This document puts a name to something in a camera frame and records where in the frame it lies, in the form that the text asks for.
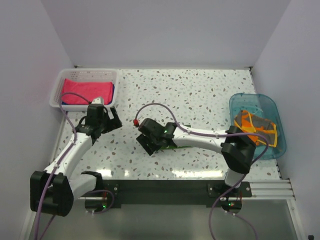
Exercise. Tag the white plastic basket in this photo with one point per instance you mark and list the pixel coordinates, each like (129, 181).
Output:
(74, 87)

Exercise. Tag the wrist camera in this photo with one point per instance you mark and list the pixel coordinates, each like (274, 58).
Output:
(136, 123)
(98, 101)

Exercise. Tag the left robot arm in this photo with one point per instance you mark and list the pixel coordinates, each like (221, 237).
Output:
(51, 190)

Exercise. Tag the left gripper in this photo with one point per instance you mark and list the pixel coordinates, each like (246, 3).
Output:
(114, 123)

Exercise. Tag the pink towel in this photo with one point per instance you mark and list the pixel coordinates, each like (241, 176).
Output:
(82, 90)

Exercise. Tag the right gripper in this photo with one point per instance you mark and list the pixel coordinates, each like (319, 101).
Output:
(151, 148)

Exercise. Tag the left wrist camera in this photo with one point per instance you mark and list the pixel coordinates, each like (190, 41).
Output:
(98, 101)

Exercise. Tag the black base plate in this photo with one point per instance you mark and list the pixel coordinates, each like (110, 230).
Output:
(155, 192)

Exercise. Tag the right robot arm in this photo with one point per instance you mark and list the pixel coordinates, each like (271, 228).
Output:
(235, 146)

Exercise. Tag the yellow green patterned towel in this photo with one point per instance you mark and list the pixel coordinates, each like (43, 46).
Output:
(175, 148)

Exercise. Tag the aluminium rail frame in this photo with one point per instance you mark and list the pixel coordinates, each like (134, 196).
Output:
(280, 190)

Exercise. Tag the teal plastic tub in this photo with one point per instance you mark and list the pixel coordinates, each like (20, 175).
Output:
(264, 107)

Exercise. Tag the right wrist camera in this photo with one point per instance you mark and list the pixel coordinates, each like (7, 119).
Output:
(136, 123)

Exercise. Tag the orange grey patterned towel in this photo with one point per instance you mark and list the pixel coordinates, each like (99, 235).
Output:
(251, 123)

